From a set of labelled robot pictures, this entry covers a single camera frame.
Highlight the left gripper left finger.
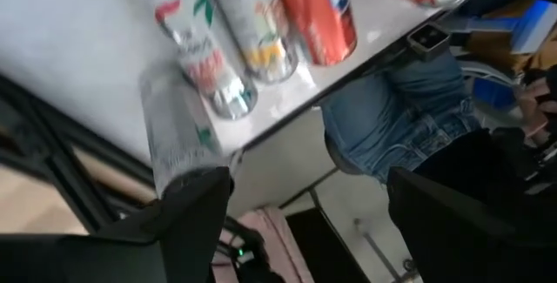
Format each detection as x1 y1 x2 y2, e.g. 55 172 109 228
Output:
0 165 234 283

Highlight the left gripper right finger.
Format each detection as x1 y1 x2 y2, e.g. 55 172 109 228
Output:
386 167 557 283

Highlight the person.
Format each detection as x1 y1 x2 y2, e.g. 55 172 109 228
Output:
319 50 557 197

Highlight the blue white cardboard box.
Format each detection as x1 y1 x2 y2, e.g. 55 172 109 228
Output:
452 0 557 57

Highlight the white Celsius can orange print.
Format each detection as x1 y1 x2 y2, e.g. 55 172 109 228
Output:
202 0 300 84

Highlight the small gray camera box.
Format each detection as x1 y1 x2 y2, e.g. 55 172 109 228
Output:
406 22 453 63

